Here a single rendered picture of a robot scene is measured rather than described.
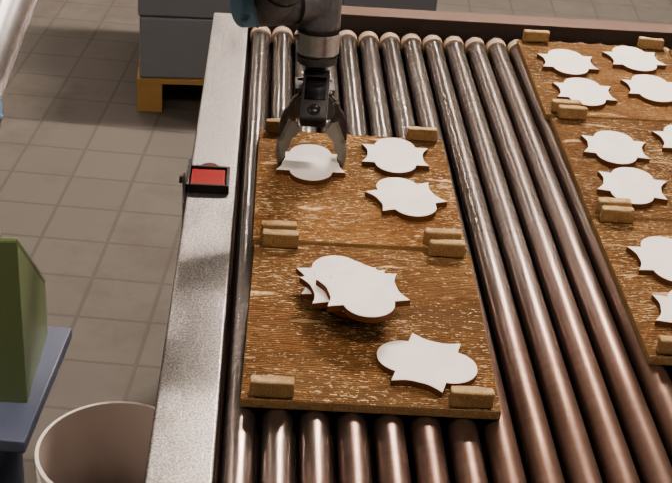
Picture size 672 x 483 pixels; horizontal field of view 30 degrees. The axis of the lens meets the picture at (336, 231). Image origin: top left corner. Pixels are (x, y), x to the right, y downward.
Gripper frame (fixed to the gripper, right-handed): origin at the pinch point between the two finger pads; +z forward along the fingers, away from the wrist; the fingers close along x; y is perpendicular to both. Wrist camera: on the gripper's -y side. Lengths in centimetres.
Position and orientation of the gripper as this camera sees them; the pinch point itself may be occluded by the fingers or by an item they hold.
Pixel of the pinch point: (310, 163)
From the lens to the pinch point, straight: 226.1
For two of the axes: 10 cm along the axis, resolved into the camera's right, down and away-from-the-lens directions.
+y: -0.3, -4.5, 8.9
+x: -10.0, -0.5, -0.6
